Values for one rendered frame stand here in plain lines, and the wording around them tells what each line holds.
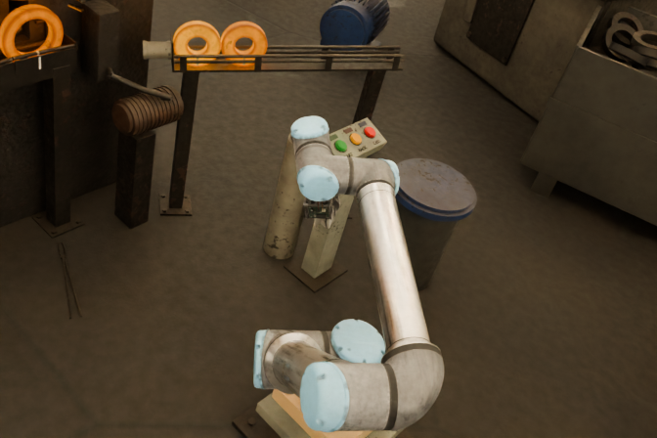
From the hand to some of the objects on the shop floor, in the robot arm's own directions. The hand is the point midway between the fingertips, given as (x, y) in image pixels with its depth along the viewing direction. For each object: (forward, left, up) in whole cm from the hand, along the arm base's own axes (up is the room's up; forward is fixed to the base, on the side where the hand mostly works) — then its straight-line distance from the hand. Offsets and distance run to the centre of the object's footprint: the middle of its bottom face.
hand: (327, 221), depth 195 cm
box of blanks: (0, -213, -64) cm, 223 cm away
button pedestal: (+26, -30, -58) cm, 70 cm away
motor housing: (+80, +14, -55) cm, 98 cm away
